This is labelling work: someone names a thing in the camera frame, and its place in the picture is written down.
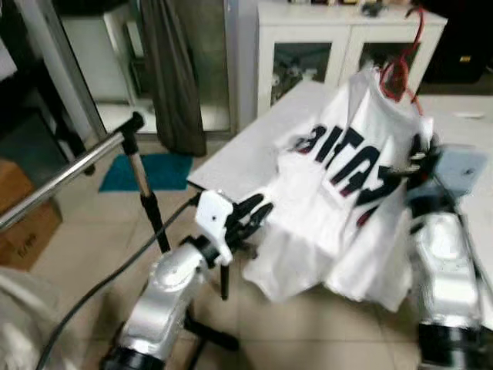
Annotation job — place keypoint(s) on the teal floor mat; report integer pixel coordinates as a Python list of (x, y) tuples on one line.
[(146, 171)]

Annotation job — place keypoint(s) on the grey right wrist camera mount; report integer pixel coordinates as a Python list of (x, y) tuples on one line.
[(461, 169)]

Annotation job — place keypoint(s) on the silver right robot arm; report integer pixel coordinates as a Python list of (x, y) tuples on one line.
[(451, 270)]

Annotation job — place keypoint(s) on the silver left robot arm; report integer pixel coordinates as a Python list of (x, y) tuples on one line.
[(166, 293)]

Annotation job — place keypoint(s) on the metal clothes rack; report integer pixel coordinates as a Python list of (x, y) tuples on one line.
[(77, 166)]

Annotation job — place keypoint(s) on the black speaker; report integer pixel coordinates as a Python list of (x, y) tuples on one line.
[(462, 35)]

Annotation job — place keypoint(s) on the white glass-door cabinet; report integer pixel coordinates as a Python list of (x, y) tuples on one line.
[(339, 35)]

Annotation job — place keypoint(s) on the dark brown curtain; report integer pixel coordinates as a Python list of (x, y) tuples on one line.
[(173, 77)]

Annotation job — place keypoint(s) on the white drawer unit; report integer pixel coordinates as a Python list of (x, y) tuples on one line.
[(471, 108)]

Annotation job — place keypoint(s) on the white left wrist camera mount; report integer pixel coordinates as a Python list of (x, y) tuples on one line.
[(212, 216)]

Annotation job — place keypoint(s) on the red plastic clothes hanger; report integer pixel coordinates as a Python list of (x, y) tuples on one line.
[(420, 23)]

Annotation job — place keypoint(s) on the white t-shirt with black print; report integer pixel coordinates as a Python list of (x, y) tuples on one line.
[(308, 247)]

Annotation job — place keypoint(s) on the glass sliding door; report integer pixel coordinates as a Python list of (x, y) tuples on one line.
[(92, 69)]

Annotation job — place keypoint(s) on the brown cardboard box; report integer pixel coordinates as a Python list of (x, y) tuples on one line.
[(23, 231)]

